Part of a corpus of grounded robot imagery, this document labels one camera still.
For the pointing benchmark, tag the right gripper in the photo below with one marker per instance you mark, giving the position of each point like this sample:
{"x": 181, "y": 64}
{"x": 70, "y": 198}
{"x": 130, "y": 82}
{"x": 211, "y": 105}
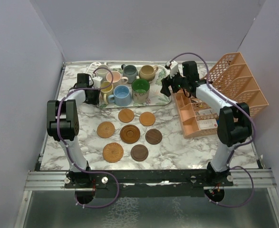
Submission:
{"x": 166, "y": 82}

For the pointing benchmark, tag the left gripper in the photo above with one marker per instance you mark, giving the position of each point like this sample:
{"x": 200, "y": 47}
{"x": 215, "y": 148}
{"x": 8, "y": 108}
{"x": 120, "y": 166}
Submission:
{"x": 95, "y": 100}

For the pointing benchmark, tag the tan brown mug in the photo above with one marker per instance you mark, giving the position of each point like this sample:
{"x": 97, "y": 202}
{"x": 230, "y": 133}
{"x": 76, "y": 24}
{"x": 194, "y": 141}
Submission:
{"x": 148, "y": 72}

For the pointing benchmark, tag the white cream mug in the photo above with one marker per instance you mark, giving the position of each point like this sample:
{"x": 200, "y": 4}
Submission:
{"x": 102, "y": 72}

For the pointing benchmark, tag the dark walnut coaster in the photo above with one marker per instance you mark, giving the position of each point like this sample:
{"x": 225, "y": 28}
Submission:
{"x": 153, "y": 136}
{"x": 139, "y": 153}

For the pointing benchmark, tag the dark walnut coaster front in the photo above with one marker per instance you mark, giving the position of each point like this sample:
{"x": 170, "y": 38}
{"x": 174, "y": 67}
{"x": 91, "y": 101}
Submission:
{"x": 139, "y": 153}

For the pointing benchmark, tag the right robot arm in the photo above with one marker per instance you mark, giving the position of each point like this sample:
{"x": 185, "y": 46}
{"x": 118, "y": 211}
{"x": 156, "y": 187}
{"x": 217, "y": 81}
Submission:
{"x": 234, "y": 125}

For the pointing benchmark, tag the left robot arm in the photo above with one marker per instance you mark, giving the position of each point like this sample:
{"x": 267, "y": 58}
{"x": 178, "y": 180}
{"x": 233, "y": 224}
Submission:
{"x": 68, "y": 123}

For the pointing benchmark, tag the light bamboo coaster back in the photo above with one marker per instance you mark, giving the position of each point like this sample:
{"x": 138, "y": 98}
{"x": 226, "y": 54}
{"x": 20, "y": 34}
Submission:
{"x": 126, "y": 115}

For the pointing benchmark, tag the light wood coaster right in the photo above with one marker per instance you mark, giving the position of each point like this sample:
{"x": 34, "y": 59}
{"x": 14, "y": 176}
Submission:
{"x": 147, "y": 119}

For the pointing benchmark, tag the large brown wood coaster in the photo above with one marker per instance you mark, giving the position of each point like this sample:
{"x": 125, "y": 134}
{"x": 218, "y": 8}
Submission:
{"x": 130, "y": 134}

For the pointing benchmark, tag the woven rattan coaster front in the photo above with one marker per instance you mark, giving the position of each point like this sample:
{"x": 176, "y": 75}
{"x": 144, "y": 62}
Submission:
{"x": 113, "y": 152}

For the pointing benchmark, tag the yellow mug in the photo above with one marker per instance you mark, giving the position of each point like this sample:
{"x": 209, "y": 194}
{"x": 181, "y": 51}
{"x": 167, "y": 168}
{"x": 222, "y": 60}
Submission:
{"x": 106, "y": 91}

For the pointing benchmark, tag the floral serving tray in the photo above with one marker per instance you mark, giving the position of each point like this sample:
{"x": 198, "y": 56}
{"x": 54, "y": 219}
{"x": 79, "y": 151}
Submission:
{"x": 155, "y": 96}

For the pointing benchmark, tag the green floral mug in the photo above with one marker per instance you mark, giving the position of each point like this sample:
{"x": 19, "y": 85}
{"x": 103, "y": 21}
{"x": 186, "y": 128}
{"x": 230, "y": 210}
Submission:
{"x": 140, "y": 91}

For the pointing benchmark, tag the white barcode tag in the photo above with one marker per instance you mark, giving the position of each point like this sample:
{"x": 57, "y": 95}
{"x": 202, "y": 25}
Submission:
{"x": 93, "y": 66}

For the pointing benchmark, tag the light blue mug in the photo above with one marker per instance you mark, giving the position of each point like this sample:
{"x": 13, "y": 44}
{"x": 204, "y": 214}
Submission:
{"x": 121, "y": 96}

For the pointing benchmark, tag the pink mug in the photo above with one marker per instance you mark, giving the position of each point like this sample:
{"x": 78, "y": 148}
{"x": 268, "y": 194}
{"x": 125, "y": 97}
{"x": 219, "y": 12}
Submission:
{"x": 117, "y": 78}

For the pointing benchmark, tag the grey blue mug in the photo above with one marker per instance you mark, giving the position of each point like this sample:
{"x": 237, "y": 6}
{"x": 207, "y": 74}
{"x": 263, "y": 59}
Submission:
{"x": 130, "y": 71}

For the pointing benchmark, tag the orange plastic file organizer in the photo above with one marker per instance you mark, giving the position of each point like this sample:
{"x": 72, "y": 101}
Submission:
{"x": 232, "y": 77}

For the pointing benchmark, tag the stapler box in organizer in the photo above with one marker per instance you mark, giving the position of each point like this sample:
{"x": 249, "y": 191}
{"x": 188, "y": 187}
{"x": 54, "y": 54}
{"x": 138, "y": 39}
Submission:
{"x": 206, "y": 117}

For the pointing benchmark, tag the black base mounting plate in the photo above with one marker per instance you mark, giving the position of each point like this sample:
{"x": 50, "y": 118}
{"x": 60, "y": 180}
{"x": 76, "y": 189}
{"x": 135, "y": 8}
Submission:
{"x": 147, "y": 183}

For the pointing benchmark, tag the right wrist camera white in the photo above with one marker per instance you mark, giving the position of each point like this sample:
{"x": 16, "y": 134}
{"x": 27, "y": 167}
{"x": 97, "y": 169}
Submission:
{"x": 172, "y": 67}

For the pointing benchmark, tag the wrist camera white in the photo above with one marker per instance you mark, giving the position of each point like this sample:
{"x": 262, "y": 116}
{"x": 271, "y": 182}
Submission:
{"x": 172, "y": 67}
{"x": 97, "y": 81}

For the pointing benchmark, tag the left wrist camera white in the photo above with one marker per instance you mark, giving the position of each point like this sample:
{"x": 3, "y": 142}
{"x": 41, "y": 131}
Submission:
{"x": 97, "y": 81}

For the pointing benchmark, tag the aluminium rail frame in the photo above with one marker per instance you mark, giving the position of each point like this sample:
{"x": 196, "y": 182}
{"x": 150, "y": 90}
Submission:
{"x": 248, "y": 203}

